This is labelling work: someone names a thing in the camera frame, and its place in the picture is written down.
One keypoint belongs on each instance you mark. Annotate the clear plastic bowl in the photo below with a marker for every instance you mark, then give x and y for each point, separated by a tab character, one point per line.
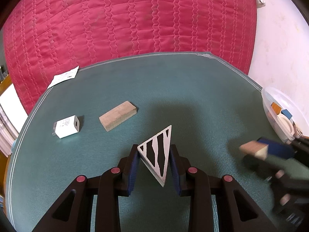
269	95

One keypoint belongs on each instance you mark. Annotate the orange cube block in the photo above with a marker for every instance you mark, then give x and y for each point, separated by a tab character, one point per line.
276	108

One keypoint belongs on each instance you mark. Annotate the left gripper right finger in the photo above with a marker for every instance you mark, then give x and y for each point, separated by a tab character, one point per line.
221	196

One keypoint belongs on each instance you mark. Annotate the white USB power adapter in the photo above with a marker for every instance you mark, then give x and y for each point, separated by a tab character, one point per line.
66	127

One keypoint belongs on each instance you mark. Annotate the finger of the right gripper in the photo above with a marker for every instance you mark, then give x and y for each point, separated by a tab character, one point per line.
268	172
297	148

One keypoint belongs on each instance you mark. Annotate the blue wedge block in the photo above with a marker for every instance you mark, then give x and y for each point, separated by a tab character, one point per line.
286	113

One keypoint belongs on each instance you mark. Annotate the white paper slip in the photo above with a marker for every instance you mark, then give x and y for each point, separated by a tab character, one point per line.
64	77

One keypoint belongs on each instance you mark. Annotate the plain wooden cube block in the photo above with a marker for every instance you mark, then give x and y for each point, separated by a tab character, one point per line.
256	149

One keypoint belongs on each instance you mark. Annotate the white zebra striped triangle block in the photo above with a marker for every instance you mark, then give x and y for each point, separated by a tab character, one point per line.
154	153

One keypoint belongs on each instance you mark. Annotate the plain rectangular wooden block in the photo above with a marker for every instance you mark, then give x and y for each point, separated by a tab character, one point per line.
117	115

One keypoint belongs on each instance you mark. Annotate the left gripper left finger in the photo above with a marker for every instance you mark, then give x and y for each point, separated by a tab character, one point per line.
93	202

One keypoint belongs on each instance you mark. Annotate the orange white striped block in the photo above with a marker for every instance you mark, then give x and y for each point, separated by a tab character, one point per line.
297	132

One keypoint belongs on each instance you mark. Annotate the red quilted cover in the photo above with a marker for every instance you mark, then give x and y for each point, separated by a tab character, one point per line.
43	38

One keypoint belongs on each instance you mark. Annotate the white ceramic plate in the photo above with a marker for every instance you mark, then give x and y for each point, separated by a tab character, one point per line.
286	126

